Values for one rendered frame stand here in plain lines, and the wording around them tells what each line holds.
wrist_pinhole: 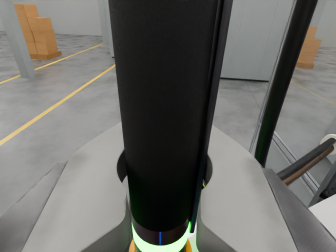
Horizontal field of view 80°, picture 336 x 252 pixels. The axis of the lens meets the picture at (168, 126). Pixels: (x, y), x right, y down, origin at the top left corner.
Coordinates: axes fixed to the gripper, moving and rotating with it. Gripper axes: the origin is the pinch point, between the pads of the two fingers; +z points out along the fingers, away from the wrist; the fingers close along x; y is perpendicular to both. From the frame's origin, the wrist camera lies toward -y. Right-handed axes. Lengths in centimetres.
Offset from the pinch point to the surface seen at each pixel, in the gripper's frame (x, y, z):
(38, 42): -433, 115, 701
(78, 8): -512, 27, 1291
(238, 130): 115, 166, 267
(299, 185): 70, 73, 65
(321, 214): 38, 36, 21
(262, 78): 247, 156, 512
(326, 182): 55, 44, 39
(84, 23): -494, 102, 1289
